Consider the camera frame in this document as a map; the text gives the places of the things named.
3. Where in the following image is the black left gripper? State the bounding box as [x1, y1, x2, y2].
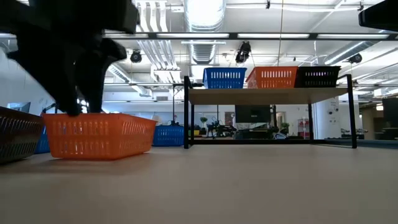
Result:
[0, 0, 140, 117]

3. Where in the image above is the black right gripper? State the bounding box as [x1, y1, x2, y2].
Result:
[358, 0, 398, 32]

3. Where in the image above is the black plastic basket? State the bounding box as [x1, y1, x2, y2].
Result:
[294, 65, 342, 89]
[0, 105, 45, 164]

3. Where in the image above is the orange plastic basket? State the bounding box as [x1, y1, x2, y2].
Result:
[244, 66, 300, 90]
[42, 112, 158, 161]

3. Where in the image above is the black metal wooden shelf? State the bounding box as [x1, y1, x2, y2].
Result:
[183, 73, 358, 149]

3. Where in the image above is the round black ceiling device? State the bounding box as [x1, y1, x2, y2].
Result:
[348, 53, 363, 65]
[129, 49, 143, 63]

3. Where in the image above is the computer monitor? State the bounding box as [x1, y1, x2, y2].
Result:
[6, 101, 31, 113]

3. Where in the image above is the silver ventilation duct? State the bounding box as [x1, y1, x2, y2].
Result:
[182, 0, 227, 65]

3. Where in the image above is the black hanging overhead camera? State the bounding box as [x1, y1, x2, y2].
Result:
[234, 40, 252, 63]

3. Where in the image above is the black overhead frame bar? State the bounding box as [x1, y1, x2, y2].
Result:
[102, 30, 398, 41]

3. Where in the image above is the black table edge rail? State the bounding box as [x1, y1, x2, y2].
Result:
[186, 138, 398, 149]

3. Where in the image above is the black wall screen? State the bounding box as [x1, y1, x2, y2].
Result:
[234, 105, 272, 124]

